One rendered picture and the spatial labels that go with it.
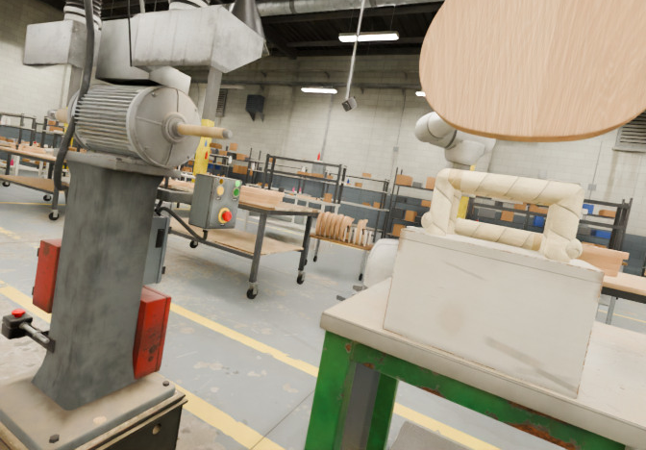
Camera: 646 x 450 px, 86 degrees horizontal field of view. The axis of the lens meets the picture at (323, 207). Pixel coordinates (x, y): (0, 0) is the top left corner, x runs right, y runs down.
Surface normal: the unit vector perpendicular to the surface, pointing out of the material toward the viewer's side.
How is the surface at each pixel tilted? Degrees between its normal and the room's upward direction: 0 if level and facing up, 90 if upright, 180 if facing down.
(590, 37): 92
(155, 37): 90
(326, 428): 90
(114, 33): 90
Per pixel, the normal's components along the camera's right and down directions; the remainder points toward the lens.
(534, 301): -0.48, -0.04
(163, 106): 0.84, 0.07
